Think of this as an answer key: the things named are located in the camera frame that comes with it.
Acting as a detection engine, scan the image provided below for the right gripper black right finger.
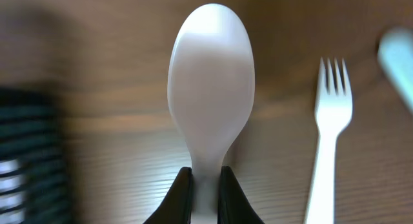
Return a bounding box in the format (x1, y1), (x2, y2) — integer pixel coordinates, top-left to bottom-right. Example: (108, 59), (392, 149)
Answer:
(217, 166), (264, 224)

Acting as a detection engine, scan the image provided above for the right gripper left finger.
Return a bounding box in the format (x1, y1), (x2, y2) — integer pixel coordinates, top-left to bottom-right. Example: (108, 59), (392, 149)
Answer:
(144, 167), (194, 224)

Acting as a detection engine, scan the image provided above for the white spoon group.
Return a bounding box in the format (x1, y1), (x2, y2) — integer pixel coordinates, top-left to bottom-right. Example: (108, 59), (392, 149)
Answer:
(167, 3), (255, 223)

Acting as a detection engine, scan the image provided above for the white fork group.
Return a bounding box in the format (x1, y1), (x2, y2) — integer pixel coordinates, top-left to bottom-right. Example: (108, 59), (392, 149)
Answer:
(303, 59), (353, 224)

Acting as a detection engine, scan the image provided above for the black plastic basket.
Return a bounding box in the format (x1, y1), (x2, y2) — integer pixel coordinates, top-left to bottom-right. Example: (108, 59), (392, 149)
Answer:
(1, 87), (75, 224)

